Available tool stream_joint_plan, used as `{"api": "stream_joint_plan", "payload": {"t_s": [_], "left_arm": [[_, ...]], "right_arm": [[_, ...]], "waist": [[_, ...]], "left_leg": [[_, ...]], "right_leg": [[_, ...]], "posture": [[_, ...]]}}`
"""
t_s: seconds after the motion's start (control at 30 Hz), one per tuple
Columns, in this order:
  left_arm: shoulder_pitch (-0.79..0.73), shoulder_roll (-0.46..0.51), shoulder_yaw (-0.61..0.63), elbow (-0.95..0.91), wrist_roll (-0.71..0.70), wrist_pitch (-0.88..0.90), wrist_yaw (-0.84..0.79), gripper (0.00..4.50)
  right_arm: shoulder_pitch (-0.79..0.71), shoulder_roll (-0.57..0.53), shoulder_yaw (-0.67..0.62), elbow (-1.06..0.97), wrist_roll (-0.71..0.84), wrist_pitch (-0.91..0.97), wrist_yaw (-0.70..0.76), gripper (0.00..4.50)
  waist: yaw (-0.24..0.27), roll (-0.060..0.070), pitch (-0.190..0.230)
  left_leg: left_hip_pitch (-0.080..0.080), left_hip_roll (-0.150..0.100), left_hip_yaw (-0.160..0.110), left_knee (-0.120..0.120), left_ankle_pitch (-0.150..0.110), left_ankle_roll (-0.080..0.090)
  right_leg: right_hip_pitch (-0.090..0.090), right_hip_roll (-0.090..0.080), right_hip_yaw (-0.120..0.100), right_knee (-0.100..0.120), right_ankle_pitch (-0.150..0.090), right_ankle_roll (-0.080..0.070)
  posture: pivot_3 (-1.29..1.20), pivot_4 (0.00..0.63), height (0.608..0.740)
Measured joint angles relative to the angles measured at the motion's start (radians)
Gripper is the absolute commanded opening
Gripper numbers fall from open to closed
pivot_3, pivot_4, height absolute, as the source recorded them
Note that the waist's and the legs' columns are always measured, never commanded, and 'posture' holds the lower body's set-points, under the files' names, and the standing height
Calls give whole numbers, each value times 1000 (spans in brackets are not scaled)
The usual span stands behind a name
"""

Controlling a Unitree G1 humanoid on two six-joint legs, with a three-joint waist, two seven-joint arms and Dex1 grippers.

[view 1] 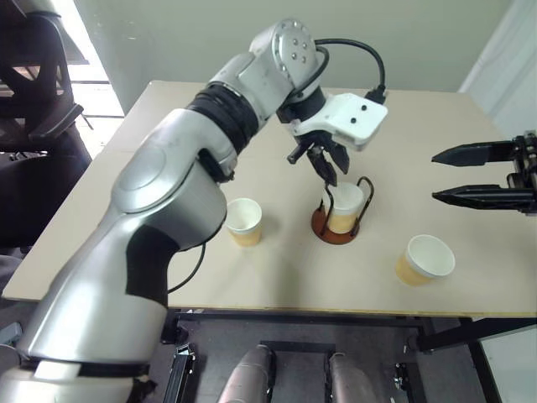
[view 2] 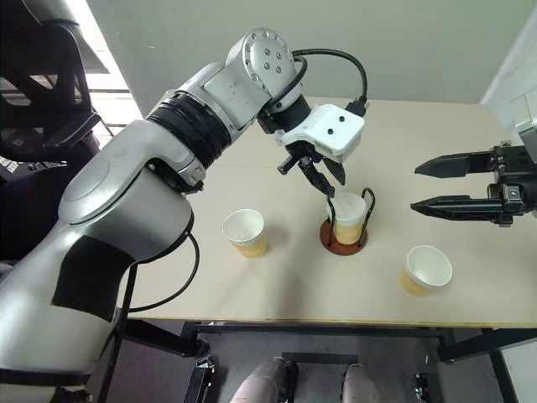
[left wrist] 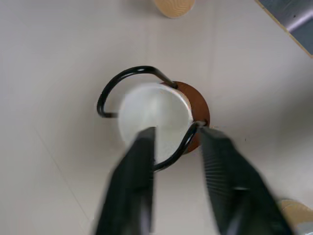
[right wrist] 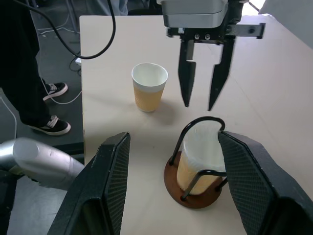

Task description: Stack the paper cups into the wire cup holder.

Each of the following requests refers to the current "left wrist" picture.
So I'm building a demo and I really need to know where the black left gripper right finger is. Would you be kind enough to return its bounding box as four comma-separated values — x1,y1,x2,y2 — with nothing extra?
199,126,293,235

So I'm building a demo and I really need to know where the black wire cup holder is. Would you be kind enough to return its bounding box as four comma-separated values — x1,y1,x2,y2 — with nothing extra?
97,65,211,171

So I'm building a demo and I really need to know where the light wooden object bottom right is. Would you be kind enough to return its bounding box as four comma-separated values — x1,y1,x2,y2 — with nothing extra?
279,199,313,235

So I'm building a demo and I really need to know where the light wooden object top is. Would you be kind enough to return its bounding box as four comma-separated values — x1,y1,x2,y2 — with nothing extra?
153,0,197,19

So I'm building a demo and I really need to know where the light wooden object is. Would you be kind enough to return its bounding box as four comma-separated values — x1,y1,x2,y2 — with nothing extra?
153,0,197,19
279,199,313,235

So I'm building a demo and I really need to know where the silver metal table leg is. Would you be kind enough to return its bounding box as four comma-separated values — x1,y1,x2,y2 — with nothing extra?
278,5,313,34

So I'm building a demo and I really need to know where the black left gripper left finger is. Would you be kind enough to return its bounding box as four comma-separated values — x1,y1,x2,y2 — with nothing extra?
94,126,157,235

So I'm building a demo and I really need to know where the white-lined paper cup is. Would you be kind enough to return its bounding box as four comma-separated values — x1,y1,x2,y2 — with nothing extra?
117,82,193,166

